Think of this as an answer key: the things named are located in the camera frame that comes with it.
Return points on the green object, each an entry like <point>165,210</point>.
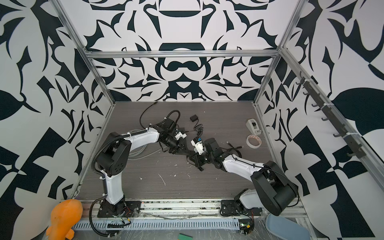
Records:
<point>184,237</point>

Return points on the black power adapter with cable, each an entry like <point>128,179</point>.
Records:
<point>198,128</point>

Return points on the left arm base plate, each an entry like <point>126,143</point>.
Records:
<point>122,209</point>

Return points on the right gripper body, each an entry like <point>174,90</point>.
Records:
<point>205,158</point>

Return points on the grey blue pad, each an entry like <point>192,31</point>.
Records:
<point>285,229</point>

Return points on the roll of tape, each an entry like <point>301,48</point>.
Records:
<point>254,141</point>

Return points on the orange plush toy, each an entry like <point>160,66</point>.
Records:
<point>63,217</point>

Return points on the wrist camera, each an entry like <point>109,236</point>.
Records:
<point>198,145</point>
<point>180,135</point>

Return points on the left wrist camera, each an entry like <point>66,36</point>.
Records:
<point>180,135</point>

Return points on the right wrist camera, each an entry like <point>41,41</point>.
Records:
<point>198,145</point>

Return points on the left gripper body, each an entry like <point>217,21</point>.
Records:
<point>176,146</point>

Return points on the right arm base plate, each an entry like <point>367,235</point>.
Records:
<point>235,208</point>

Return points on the white cable duct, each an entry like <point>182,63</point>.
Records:
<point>175,224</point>

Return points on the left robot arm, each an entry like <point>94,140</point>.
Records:
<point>112,157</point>

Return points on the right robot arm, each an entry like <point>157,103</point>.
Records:
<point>272,189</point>

